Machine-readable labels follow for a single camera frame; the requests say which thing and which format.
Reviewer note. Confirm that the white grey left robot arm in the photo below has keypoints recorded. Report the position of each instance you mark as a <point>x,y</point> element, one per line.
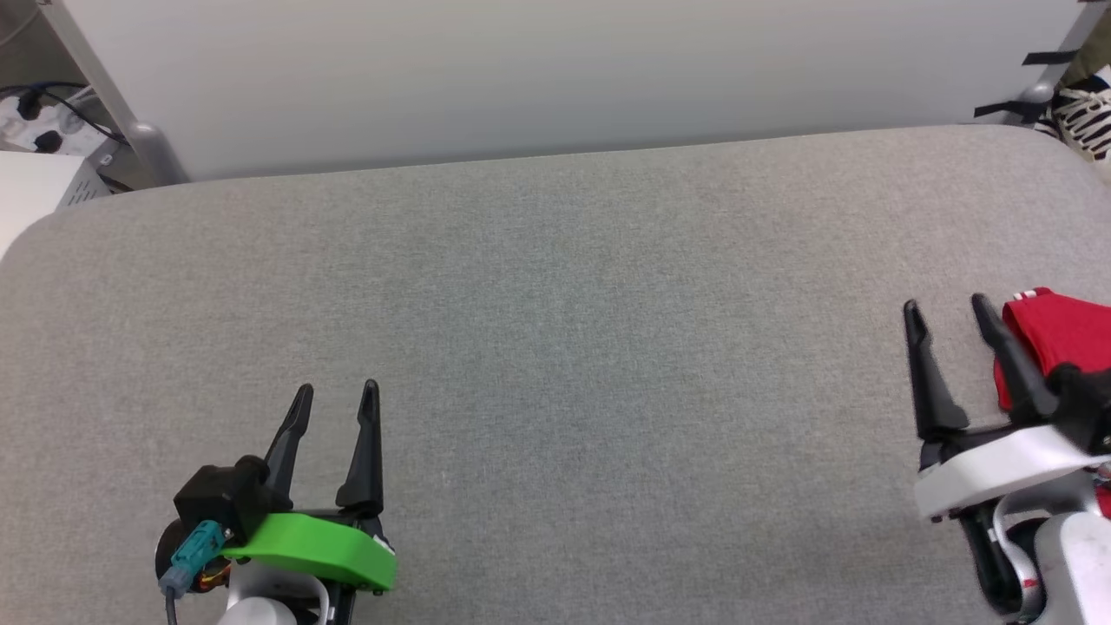
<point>269,603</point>

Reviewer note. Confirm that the black tape strip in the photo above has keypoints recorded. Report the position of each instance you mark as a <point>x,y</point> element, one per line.
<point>1007,109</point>
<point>1048,57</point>

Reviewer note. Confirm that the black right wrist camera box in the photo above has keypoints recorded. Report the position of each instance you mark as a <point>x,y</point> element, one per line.
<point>1085,404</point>

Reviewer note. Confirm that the white power strip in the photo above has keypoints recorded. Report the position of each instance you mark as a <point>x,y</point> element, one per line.
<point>35,121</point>

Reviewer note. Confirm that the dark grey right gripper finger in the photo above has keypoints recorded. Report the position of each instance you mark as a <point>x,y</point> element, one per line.
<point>1015,373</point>
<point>933,391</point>

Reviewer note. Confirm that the red and white basketball jersey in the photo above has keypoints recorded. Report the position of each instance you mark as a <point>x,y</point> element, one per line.
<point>1063,334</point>

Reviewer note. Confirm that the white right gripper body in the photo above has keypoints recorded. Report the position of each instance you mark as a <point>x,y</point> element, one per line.
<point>998,469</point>

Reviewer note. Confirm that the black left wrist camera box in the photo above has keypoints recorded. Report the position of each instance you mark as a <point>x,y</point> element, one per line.
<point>221,499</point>

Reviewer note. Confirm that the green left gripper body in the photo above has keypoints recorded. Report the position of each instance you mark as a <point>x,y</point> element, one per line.
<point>321,547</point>

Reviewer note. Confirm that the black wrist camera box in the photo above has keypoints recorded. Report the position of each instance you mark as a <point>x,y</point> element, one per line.
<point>1085,404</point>
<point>221,499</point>

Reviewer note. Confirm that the white metal equipment box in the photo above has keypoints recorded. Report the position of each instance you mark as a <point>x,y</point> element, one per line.
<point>39,195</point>

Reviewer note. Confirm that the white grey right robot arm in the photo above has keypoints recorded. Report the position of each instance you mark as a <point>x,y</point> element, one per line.
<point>1072,564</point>

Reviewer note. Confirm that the white partition panel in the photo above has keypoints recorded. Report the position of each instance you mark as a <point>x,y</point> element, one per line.
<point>555,78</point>

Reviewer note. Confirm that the black white striped shoe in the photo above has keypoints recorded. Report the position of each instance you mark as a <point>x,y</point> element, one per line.
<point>1085,117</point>

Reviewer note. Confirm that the grey metal partition foot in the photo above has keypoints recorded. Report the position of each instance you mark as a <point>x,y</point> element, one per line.
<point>130,113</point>
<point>1063,61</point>

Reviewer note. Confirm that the grey fabric sofa cushion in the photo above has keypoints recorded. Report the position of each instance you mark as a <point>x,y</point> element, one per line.
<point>555,304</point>

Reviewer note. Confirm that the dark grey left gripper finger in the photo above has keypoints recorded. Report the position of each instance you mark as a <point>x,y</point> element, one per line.
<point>366,460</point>
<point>291,451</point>

